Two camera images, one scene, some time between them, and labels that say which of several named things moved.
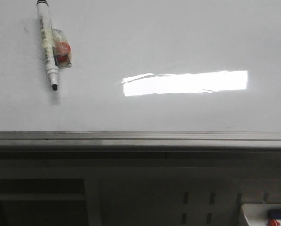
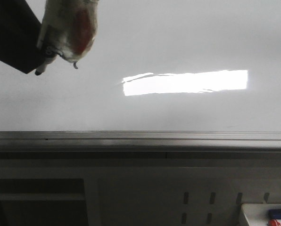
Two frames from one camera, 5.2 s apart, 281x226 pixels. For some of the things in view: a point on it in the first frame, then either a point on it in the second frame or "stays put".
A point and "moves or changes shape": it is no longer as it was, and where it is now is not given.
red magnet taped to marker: (61, 49) to (75, 22)
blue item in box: (279, 214) stays put
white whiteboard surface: (145, 66) stays put
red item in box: (273, 222) stays put
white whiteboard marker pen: (52, 68) moves or changes shape
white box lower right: (257, 214) stays put
